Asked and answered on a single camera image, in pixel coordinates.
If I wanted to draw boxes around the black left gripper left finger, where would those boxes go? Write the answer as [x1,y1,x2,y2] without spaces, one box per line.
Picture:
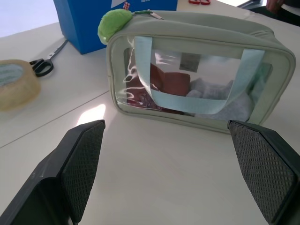
[0,120,106,225]

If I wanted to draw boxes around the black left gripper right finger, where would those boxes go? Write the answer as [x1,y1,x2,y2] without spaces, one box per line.
[227,120,300,225]

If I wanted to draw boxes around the pale green transparent pouch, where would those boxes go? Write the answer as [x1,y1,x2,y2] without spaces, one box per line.
[105,10,296,136]

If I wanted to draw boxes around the green plush charm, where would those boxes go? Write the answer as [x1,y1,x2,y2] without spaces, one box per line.
[97,9,134,45]

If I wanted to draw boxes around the light grey cloth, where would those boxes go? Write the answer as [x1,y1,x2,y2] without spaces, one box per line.
[186,78,254,121]

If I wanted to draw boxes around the clear packing tape roll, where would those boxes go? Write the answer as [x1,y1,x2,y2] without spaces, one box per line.
[0,59,42,111]

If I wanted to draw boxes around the dark red cloth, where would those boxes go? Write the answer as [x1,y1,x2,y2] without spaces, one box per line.
[126,63,191,115]

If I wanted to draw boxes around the blue cardboard box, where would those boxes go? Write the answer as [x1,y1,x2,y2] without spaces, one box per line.
[53,0,178,55]

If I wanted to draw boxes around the person in dark clothes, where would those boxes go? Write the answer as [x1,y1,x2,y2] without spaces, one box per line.
[266,0,300,23]

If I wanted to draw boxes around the black handled scissors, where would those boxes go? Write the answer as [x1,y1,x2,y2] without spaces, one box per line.
[29,39,69,77]

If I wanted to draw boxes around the red handled object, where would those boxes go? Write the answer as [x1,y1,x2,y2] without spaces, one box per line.
[188,0,212,6]

